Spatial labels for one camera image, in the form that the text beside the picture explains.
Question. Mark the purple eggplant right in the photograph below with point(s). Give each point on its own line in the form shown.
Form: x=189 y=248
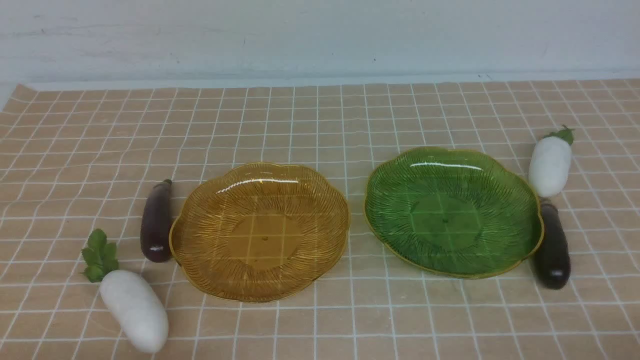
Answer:
x=551 y=261

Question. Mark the purple eggplant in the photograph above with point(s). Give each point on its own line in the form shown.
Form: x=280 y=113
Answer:
x=156 y=223
x=551 y=261

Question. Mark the amber glass plate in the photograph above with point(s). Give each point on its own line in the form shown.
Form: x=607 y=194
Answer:
x=261 y=232

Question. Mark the purple eggplant left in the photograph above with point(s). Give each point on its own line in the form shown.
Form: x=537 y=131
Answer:
x=156 y=223

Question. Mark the white radish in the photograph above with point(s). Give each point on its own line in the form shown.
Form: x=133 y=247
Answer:
x=130 y=299
x=550 y=163

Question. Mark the green glass plate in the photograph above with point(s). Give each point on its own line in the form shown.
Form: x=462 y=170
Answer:
x=453 y=212

